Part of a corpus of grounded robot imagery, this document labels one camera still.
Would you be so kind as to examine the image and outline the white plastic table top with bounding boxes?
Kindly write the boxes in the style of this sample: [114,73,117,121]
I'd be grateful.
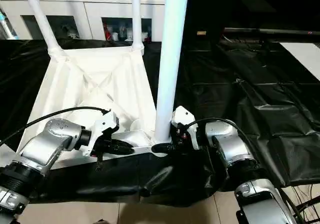
[15,43,174,171]

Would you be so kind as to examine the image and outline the black work surface mat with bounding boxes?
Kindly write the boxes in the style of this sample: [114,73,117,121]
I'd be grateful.
[0,37,320,208]

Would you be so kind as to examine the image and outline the white glass-door cabinet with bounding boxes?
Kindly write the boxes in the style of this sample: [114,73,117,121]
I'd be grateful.
[0,0,167,42]

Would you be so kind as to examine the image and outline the black metal bar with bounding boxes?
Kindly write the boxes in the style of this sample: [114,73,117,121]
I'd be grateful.
[224,28,320,36]

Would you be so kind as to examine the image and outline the black tripod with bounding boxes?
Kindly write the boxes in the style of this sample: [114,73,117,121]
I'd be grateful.
[296,198,320,210]

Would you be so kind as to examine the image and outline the white flat board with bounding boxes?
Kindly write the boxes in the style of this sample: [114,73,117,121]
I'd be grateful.
[278,42,320,82]

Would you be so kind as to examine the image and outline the white and turquoise rack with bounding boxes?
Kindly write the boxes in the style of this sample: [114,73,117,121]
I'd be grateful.
[0,7,20,41]

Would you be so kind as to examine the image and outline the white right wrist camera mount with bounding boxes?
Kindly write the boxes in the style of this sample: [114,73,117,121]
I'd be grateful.
[170,105,201,151]

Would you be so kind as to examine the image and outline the black left wrist camera cable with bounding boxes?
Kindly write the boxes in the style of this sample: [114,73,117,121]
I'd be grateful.
[0,107,111,147]

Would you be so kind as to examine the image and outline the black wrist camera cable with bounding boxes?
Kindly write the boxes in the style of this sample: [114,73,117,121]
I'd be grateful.
[0,107,111,147]
[184,118,302,224]

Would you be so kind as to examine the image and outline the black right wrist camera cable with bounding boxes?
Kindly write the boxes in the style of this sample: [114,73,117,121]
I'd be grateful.
[184,118,302,224]

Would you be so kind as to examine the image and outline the black floor cables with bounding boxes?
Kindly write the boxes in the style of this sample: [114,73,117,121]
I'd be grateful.
[293,182,320,224]

